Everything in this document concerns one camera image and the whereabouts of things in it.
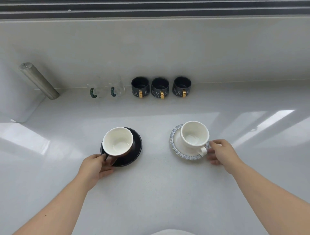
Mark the person's left hand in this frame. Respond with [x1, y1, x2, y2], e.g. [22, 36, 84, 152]
[77, 153, 114, 190]

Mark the person's right hand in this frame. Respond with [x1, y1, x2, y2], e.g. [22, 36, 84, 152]
[207, 139, 244, 175]

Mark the black cup with white inside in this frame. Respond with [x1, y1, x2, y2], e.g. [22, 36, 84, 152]
[101, 127, 135, 166]

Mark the person's left forearm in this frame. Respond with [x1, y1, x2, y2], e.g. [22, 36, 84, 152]
[12, 174, 93, 235]

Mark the person's right forearm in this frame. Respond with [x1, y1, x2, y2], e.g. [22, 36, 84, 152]
[230, 160, 310, 235]

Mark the black saucer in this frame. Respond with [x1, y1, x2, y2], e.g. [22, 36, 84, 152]
[100, 127, 143, 167]

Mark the white saucer with patterned rim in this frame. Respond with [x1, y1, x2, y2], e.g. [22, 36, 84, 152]
[169, 123, 214, 161]

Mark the person's white clothing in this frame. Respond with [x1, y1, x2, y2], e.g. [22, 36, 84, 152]
[150, 229, 195, 235]

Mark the steel cylinder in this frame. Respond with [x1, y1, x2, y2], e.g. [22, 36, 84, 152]
[19, 62, 60, 100]

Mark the dark window blind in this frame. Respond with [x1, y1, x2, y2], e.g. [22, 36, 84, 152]
[0, 0, 310, 20]

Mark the dark mug with gold handle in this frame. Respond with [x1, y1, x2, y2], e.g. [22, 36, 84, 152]
[151, 77, 170, 100]
[131, 77, 150, 99]
[172, 77, 192, 98]

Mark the glass mug with green handle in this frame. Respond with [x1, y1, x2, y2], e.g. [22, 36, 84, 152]
[87, 77, 106, 99]
[108, 76, 125, 97]

